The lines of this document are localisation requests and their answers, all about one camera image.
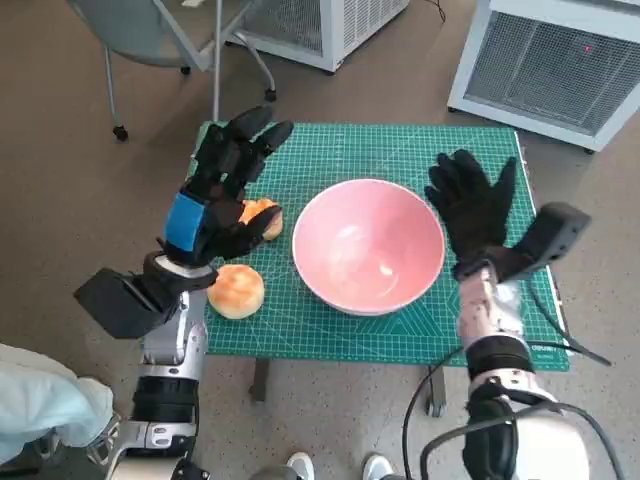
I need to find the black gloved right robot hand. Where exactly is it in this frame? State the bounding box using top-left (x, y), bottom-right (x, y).
top-left (423, 148), bottom-right (519, 270)

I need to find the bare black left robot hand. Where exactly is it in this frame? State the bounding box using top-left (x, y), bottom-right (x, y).
top-left (158, 104), bottom-right (295, 266)

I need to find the round toy bread bun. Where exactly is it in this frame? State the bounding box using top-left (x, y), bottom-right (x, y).
top-left (239, 198), bottom-right (285, 242)
top-left (207, 264), bottom-right (265, 319)

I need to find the pink bowl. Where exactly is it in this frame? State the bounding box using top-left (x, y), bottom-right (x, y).
top-left (291, 178), bottom-right (446, 317)

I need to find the grey metal pole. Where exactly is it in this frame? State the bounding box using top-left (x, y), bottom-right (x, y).
top-left (212, 0), bottom-right (224, 124)

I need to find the green cutting mat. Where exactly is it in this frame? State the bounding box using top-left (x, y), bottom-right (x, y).
top-left (189, 121), bottom-right (571, 372)

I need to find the white mesh cabinet red light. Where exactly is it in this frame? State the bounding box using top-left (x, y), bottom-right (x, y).
top-left (446, 0), bottom-right (640, 154)

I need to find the grey wheeled chair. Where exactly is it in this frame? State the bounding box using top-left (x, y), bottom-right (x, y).
top-left (67, 0), bottom-right (278, 143)

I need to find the black table leg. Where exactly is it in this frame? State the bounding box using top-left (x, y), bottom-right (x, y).
top-left (248, 358), bottom-right (271, 403)
top-left (423, 367), bottom-right (448, 417)

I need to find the white mesh vent cabinet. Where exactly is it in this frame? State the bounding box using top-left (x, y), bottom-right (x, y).
top-left (224, 0), bottom-right (409, 73)

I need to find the white shoe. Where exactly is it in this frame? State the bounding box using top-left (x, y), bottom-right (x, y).
top-left (362, 452), bottom-right (396, 480)
top-left (287, 452), bottom-right (316, 480)

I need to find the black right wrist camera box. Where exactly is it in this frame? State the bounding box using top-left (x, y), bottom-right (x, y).
top-left (499, 202), bottom-right (593, 279)

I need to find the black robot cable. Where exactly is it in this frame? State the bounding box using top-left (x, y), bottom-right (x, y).
top-left (419, 399), bottom-right (626, 480)
top-left (528, 279), bottom-right (612, 366)
top-left (402, 344), bottom-right (471, 480)

